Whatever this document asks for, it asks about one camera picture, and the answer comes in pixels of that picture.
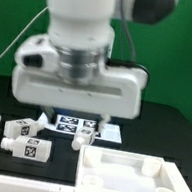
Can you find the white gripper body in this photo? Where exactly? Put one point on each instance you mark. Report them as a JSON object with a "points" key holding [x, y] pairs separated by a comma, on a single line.
{"points": [[80, 81]]}

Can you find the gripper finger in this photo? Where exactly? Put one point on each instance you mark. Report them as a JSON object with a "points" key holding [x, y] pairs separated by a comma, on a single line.
{"points": [[50, 114], [102, 122]]}

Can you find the white square tabletop part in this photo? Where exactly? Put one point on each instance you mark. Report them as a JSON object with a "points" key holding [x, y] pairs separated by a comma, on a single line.
{"points": [[120, 171]]}

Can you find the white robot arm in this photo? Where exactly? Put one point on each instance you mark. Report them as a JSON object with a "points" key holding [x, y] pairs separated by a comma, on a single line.
{"points": [[84, 25]]}

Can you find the white marker sheet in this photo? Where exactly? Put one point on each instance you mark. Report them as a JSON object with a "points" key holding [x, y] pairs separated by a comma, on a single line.
{"points": [[70, 125]]}

